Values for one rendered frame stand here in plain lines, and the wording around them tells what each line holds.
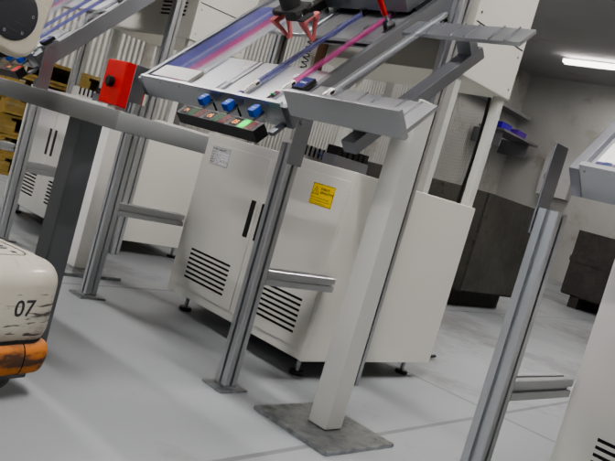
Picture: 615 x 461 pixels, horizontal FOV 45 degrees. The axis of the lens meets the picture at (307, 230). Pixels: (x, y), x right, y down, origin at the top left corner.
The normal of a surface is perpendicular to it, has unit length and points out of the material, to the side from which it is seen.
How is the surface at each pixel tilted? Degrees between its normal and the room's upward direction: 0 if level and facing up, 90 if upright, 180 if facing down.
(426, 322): 90
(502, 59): 90
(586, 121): 90
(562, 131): 90
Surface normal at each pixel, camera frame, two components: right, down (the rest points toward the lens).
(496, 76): 0.68, 0.26
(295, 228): -0.68, -0.14
